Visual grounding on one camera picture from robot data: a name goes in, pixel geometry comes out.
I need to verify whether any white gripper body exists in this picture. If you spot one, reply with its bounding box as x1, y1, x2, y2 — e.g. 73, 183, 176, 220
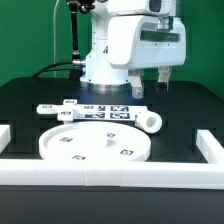
108, 15, 186, 70

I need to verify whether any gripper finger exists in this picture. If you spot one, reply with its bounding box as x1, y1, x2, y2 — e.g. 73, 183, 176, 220
156, 66, 171, 92
128, 69, 144, 99

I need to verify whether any white round table top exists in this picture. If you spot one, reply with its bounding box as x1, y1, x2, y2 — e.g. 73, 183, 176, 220
39, 121, 151, 162

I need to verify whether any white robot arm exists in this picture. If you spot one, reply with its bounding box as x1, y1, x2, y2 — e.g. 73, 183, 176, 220
81, 0, 186, 99

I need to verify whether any white tag plate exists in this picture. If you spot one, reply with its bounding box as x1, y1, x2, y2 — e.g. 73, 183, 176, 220
74, 104, 147, 121

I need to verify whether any white cross table base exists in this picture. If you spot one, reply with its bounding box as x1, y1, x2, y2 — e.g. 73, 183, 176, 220
36, 99, 85, 124

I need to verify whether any white right fence bar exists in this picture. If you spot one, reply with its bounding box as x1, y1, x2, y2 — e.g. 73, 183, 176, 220
196, 130, 224, 165

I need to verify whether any white fence bar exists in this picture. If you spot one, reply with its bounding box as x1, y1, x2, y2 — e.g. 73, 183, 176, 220
0, 159, 224, 190
196, 130, 224, 165
0, 125, 11, 154

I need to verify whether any white front fence bar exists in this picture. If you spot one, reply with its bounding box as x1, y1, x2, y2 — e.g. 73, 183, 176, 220
0, 159, 224, 190

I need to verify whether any white left fence bar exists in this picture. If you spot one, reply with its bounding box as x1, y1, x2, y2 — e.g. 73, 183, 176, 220
0, 125, 11, 154

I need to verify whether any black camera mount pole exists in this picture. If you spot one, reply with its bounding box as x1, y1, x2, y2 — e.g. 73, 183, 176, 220
66, 0, 95, 66

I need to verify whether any white thin cable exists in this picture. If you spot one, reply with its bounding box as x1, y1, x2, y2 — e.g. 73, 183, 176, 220
53, 0, 63, 64

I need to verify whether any black cable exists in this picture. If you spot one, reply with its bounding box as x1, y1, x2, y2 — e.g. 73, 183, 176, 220
31, 60, 83, 79

